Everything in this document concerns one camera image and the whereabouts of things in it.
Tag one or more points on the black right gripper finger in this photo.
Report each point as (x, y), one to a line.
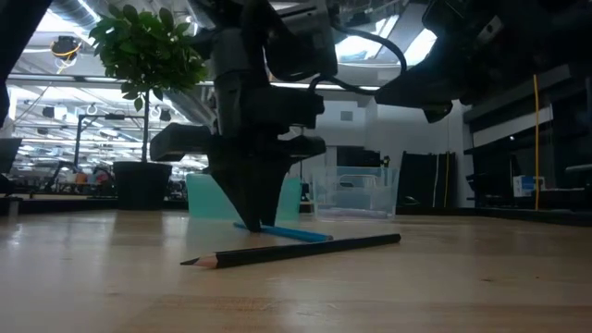
(402, 99)
(416, 76)

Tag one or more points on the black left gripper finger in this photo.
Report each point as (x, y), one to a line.
(277, 185)
(240, 189)

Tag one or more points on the teal plastic bin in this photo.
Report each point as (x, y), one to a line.
(203, 199)

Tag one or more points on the blue pencil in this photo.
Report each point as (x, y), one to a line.
(296, 234)

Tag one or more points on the black pencil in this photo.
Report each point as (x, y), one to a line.
(300, 251)

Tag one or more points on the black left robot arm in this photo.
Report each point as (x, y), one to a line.
(18, 37)

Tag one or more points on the long ceiling strip light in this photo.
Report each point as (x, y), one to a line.
(46, 77)
(296, 85)

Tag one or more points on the bright ceiling light panel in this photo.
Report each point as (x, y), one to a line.
(356, 51)

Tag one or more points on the black background machine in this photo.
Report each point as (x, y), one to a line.
(361, 155)

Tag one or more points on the clear plastic bin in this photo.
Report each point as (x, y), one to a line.
(356, 194)

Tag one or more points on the black upright panel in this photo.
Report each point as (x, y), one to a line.
(418, 180)

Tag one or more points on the green potted plant black pot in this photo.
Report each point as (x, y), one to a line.
(141, 185)

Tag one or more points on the dark storage rack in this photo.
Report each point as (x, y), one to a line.
(569, 139)

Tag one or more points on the white and blue box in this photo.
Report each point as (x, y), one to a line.
(525, 186)

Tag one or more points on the cluttered background workbench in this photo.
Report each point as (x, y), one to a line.
(83, 178)

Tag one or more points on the black background monitor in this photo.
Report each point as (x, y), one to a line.
(9, 155)

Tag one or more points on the grey wall vent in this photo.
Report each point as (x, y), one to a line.
(346, 115)

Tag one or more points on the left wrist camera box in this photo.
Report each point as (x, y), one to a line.
(300, 41)

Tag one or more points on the black background station frame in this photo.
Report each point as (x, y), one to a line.
(79, 139)

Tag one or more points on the black aluminium table frame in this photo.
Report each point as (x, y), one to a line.
(55, 205)

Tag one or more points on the silver ceiling duct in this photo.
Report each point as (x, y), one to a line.
(78, 11)

